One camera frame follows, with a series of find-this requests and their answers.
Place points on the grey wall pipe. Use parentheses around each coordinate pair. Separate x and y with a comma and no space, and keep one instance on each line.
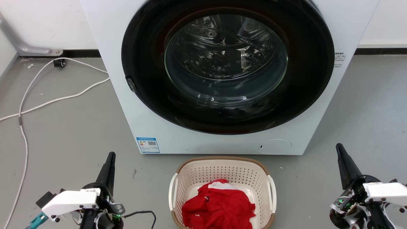
(19,44)

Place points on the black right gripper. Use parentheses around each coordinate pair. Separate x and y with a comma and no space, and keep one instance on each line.
(349,210)

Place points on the small printed text sticker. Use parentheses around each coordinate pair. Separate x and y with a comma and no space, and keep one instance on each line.
(339,59)

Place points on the round white filter flap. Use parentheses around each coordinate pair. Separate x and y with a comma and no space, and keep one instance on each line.
(275,146)

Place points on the round black glass washer door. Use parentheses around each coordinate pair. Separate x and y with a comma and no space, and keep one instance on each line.
(144,47)

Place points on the red garment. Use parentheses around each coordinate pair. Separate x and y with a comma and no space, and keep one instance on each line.
(219,206)

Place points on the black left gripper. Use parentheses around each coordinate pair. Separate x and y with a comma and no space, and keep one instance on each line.
(109,210)

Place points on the beige plastic laundry basket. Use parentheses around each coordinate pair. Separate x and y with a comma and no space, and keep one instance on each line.
(222,170)

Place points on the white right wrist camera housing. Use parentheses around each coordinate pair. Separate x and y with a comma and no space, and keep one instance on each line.
(386,190)

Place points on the small black floor clip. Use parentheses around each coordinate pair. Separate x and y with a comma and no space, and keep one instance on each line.
(59,63)

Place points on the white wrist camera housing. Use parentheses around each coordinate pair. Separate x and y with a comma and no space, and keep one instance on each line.
(386,190)
(70,201)

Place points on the white front-loading washing machine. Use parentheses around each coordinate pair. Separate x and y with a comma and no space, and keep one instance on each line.
(152,127)

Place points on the blue energy label sticker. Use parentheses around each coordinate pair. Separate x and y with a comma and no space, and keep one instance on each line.
(148,145)

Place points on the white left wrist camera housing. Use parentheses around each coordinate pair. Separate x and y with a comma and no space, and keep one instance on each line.
(70,201)

